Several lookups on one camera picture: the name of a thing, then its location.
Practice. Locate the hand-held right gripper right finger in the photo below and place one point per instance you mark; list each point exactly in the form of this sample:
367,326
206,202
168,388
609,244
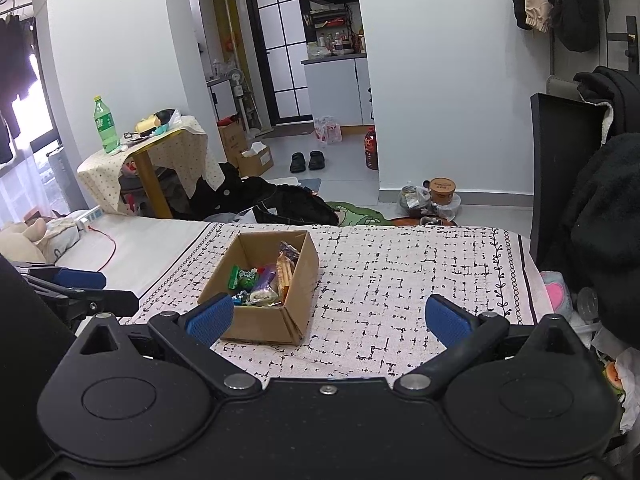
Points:
447,322

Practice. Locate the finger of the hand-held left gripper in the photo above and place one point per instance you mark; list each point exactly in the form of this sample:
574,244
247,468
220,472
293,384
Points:
82,278
105,302

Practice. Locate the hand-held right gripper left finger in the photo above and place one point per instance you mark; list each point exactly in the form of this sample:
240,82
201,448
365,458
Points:
210,317

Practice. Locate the blue snack packet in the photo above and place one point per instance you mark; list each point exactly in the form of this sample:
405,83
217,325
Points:
240,299

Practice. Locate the brown cardboard box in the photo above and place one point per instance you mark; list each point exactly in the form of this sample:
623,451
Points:
265,325

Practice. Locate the purple bread packet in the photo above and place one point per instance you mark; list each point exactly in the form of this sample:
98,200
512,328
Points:
265,282

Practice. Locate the orange biscuit packet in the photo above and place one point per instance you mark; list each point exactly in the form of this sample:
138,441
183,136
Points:
286,275

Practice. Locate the black and white snack packet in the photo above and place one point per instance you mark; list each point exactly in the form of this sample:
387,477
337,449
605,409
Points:
289,251

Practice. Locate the small floral pillow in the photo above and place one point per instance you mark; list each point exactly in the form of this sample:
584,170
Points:
60,237

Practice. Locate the white power strip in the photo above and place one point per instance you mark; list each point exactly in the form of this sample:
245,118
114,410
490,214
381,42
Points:
87,217

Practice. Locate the beige plush toy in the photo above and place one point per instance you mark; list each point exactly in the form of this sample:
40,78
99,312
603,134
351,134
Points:
17,242

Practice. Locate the black stool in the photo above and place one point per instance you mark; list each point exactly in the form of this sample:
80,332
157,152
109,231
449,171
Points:
132,185

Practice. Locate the dark orange-trim mat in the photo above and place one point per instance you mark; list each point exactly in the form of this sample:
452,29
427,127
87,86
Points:
405,221

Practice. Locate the clear plastic container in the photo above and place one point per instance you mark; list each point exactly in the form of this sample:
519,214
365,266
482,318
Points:
450,210

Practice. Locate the pink and grey plush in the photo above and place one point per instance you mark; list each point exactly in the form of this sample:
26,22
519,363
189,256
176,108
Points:
557,295

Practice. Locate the wooden side table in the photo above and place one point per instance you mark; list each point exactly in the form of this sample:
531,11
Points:
150,185

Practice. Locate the clear plastic bag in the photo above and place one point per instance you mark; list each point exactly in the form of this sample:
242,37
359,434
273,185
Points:
414,202

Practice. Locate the brown lidded tub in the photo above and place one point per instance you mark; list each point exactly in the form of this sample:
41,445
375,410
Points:
443,190

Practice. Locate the green rug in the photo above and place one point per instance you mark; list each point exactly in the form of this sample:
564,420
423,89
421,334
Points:
360,214

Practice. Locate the black clothes pile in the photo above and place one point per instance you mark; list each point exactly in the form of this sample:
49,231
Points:
295,205

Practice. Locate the clear plastic packaging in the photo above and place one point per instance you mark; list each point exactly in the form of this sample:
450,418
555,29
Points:
587,305

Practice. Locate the green soda bottle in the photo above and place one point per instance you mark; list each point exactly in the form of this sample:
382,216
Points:
105,125

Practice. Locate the small box with white paper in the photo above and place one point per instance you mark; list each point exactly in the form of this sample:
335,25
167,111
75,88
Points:
257,162

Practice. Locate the grey floor mat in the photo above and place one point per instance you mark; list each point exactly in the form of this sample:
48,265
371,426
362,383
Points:
310,184

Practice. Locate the small cloth-covered side table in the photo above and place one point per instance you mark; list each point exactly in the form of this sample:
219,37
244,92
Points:
190,150

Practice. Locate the yellow and black toy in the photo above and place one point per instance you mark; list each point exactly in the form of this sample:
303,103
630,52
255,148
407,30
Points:
150,124

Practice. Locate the sandwich plush toy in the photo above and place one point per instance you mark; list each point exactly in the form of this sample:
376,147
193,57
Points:
614,377

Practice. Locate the tall brown floor box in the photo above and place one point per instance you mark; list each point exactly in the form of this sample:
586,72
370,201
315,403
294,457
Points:
231,142

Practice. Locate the red bottle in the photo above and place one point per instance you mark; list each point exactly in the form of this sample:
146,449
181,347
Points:
370,150

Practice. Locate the black chair back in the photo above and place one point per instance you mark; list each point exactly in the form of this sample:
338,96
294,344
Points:
560,170

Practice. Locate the black fuzzy coat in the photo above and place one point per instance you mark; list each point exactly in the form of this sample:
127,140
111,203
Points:
610,220

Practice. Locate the white plastic bag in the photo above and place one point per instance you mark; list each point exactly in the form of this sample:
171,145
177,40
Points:
630,390

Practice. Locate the white mini fridge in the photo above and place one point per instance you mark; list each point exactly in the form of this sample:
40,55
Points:
222,100

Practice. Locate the dark hanging clothes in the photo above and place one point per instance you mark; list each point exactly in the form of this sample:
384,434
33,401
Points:
15,70

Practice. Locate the pink plastic bag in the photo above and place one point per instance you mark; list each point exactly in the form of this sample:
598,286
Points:
327,131

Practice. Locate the white standing fan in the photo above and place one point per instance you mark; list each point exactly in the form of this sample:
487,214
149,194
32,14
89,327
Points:
237,85

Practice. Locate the white kitchen cabinet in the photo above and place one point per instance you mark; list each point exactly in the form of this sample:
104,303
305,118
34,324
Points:
330,90

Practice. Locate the black fleece-lined jacket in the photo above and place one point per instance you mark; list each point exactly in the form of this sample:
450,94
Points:
612,90

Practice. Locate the black framed glass door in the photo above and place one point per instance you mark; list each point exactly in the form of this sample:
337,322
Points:
250,35

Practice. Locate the kitchen shelf with bottles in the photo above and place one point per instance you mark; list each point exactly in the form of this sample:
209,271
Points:
332,25

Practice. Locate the black hanging jacket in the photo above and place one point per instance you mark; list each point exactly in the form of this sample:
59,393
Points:
575,5

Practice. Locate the grey door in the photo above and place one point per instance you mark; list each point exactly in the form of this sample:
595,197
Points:
620,10

